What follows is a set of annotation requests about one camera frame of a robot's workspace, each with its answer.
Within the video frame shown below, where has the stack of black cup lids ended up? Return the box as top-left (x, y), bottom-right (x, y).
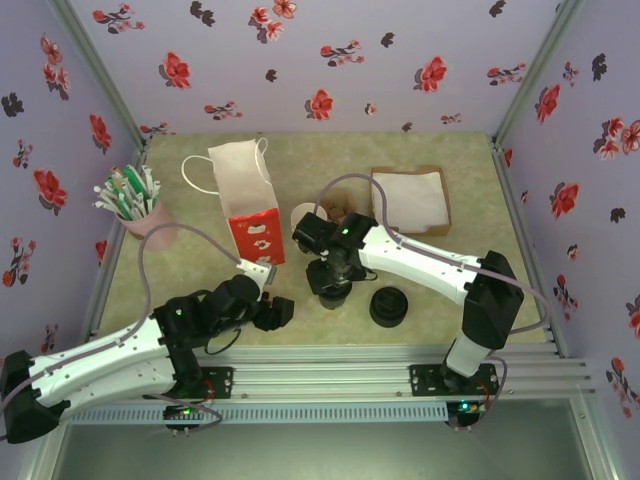
top-left (368, 285), bottom-right (410, 330)

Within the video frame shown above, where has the stack of pulp cup carriers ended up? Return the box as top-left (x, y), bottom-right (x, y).
top-left (319, 187), bottom-right (359, 224)

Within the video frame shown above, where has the grey slotted cable duct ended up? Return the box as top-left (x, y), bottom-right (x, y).
top-left (67, 403), bottom-right (450, 426)

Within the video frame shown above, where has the stack of paper cups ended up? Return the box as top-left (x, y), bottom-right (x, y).
top-left (290, 202), bottom-right (321, 236)

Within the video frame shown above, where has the aluminium side frame rail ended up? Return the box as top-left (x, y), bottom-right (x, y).
top-left (488, 133), bottom-right (572, 359)

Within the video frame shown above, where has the aluminium corner post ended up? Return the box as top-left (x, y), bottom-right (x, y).
top-left (44, 0), bottom-right (149, 146)
top-left (492, 0), bottom-right (587, 144)

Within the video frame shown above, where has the wide aluminium base rail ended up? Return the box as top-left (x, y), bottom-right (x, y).
top-left (47, 343), bottom-right (599, 401)

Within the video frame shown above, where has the red white paper bag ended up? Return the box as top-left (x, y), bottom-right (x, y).
top-left (180, 137), bottom-right (287, 266)

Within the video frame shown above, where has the pink straw holder cup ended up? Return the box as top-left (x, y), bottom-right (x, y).
top-left (117, 199), bottom-right (174, 254)

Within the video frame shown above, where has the left arm grey cable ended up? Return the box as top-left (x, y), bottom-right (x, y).
top-left (0, 223), bottom-right (246, 441)

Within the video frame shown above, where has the brown cardboard tray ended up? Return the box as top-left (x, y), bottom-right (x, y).
top-left (369, 164), bottom-right (454, 237)

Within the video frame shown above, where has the small black controller board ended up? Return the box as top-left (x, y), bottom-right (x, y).
top-left (163, 402), bottom-right (214, 432)
top-left (446, 398), bottom-right (490, 430)

